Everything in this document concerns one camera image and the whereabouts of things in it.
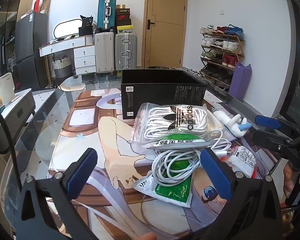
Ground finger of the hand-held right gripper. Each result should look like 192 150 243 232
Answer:
255 115 300 137
251 128 294 158

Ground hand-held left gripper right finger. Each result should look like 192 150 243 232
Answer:
200 148 283 240

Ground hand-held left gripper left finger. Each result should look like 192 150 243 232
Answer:
20 148 98 240

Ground red white small packet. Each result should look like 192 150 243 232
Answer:
220 146 258 178

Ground white plug adapter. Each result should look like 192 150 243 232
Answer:
213 111 252 137

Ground white charging cable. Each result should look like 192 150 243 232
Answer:
152 129 232 187

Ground green white packet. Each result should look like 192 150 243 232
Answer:
132 171 192 207
147 133 208 151

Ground bag of white logo shoelaces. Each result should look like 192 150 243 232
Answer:
134 103 223 144

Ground black cardboard box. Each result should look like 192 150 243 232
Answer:
121 69 207 120

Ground person's right hand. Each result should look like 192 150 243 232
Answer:
283 160 295 198

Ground person's left hand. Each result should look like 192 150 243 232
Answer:
134 232 157 240

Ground purple bag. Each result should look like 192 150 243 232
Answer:
228 62 252 103

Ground black framed window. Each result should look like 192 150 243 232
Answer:
279 0 300 120

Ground metal shoe rack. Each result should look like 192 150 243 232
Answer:
199 31 246 91

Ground shoe rack with shoes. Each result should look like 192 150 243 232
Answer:
199 24 244 89

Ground shoes on floor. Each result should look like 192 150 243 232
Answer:
184 67 203 78

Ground grey sideboard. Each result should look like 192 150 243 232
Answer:
0 88 36 153

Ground grey woven basket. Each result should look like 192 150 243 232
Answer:
52 56 73 79

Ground white vanity desk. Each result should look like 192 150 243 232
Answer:
39 35 97 75

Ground white suitcase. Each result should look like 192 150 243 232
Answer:
94 31 115 73

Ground silver suitcase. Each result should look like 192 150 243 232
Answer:
114 32 138 71

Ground wooden door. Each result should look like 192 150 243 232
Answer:
142 0 188 70

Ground dark grey fridge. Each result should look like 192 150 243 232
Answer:
15 11 50 91

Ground oval white mirror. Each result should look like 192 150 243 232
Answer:
52 17 84 40

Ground black handbag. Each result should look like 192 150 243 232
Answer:
78 15 94 37

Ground yellow black shoe box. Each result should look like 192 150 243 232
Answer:
117 25 135 34

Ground dark glass cabinet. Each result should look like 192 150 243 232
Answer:
0 5 17 80

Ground teal suitcase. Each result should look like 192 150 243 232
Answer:
98 0 117 33

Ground brown cardboard sheet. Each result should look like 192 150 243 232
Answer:
41 0 52 14

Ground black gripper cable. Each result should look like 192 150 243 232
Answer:
0 102 23 192

